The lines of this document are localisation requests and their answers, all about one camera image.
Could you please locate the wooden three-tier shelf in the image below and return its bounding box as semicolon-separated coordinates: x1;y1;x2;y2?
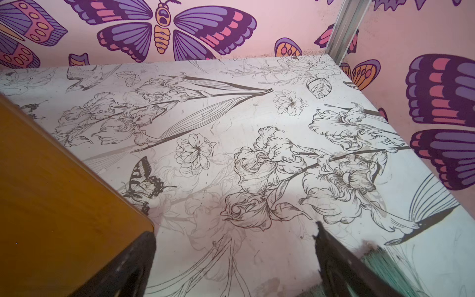
1;97;154;297

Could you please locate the mint green hand brush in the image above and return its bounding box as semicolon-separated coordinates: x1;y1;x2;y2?
361;247;419;297

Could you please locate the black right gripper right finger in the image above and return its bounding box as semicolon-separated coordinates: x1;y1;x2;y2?
313;221;402;297

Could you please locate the aluminium frame post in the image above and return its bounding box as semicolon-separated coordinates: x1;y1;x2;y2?
325;0;372;65

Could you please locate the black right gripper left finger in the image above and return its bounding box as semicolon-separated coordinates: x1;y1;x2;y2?
71;231;157;297

